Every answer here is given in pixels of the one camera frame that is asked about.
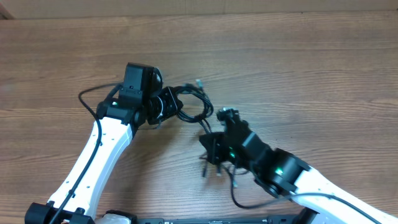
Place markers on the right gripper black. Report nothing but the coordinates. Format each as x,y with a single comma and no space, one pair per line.
214,143

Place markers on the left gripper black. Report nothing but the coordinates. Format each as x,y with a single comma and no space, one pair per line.
172,104

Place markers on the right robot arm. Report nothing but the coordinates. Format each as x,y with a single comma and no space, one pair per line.
286,177

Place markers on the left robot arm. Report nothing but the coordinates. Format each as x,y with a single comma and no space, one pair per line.
139,99

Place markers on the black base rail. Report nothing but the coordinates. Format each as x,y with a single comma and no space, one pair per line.
306,216

